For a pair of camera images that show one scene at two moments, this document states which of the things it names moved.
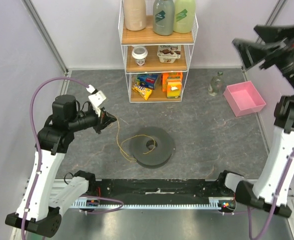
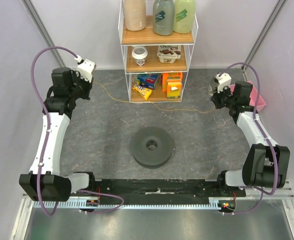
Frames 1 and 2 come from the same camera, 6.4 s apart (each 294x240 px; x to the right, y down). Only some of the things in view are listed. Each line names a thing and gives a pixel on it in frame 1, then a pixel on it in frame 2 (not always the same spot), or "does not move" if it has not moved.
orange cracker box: (164, 79) does not move
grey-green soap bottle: (164, 17) does not move
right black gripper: (276, 53) → (216, 99)
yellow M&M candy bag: (144, 92) does not move
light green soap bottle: (184, 16) does not move
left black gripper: (104, 119) → (88, 85)
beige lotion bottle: (134, 14) does not move
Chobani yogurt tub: (168, 54) does not move
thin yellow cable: (132, 137) → (154, 104)
